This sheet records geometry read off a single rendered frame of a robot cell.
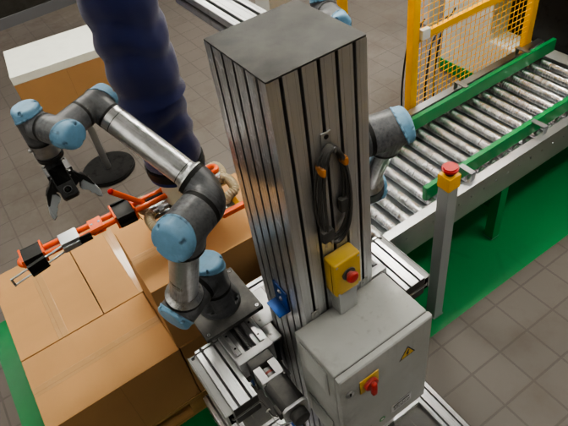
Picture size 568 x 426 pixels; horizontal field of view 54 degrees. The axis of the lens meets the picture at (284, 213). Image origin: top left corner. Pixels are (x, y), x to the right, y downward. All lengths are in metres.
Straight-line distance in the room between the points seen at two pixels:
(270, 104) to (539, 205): 2.87
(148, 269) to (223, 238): 0.32
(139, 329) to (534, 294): 2.07
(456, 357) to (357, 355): 1.49
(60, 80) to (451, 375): 2.85
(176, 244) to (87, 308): 1.49
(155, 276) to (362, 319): 0.94
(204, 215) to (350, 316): 0.53
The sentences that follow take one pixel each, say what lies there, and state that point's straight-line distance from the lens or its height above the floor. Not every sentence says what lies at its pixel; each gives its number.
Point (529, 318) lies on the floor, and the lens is 3.21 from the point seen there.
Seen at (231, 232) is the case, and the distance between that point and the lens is 2.30.
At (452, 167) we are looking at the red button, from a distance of 2.36.
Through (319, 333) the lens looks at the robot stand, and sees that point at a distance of 1.60.
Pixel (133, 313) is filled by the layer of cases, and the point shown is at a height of 0.54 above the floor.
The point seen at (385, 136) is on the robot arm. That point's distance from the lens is 1.58.
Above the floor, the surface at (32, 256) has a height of 1.20.
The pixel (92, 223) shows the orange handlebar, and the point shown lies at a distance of 2.18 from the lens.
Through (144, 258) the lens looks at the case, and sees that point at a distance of 2.32.
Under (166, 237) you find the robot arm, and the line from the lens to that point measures 1.37.
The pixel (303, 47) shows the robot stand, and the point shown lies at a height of 2.03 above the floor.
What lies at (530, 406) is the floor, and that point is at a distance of 2.95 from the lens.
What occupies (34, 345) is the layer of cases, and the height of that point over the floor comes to 0.54.
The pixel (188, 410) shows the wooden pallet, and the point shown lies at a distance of 2.95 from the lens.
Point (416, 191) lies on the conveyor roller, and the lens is 2.97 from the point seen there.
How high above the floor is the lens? 2.58
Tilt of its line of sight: 45 degrees down
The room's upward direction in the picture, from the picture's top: 10 degrees counter-clockwise
